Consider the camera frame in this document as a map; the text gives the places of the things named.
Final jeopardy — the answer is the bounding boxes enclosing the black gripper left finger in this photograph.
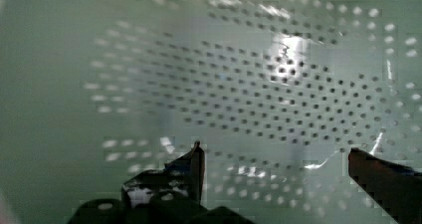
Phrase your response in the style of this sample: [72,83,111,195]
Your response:
[120,140,206,209]

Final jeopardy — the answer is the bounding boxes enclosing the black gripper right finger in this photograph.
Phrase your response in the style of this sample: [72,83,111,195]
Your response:
[348,148,422,224]

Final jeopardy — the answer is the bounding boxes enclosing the green plastic strainer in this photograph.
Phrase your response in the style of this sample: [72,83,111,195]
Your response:
[1,0,421,224]

